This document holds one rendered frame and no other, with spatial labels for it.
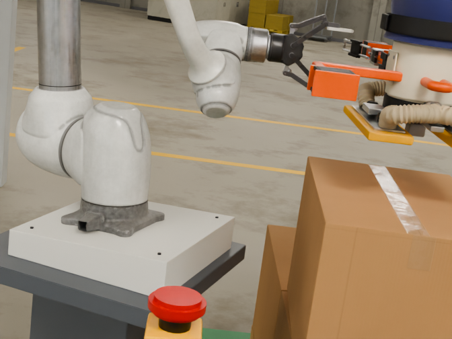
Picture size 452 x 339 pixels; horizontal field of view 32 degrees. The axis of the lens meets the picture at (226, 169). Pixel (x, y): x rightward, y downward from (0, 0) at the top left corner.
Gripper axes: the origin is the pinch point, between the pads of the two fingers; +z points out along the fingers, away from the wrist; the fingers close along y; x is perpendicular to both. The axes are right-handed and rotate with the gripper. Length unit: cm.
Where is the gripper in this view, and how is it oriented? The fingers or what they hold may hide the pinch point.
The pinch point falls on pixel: (344, 56)
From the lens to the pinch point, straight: 214.1
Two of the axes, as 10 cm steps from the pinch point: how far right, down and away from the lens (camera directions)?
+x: 0.2, 2.5, -9.7
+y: -1.3, 9.6, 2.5
